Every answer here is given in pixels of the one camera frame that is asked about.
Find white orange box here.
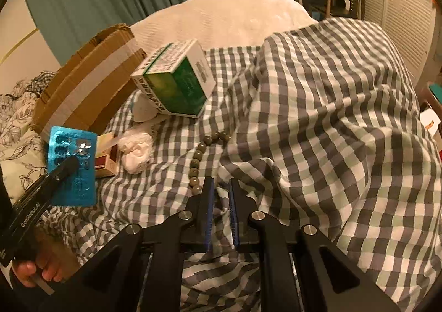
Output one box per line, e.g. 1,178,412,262
419,108,442,142

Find white bedspread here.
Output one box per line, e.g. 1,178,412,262
129,0,320,57

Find teal box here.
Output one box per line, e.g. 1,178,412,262
428,82,442,109

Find green white carton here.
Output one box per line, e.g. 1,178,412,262
130,39,216,118

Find brown cardboard box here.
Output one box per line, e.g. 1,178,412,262
31,23,148,143

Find green bead bracelet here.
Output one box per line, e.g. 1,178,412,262
188,131,231,195

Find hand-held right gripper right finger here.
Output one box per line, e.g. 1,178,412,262
228,177,401,312

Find white louvred wardrobe doors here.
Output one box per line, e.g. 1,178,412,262
356,0,439,92

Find floral bed sheet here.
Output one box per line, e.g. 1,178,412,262
0,82,52,202

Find grey checked blanket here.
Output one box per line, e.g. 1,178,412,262
29,17,442,312

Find blue blister pack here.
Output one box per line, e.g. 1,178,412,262
46,126,98,206

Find person's left hand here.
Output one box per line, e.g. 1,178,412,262
11,229,80,290

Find brown medicine box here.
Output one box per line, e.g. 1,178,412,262
93,133,121,179

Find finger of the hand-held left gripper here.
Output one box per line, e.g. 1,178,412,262
45,156,81,186

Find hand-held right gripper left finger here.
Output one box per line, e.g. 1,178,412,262
38,177,215,312

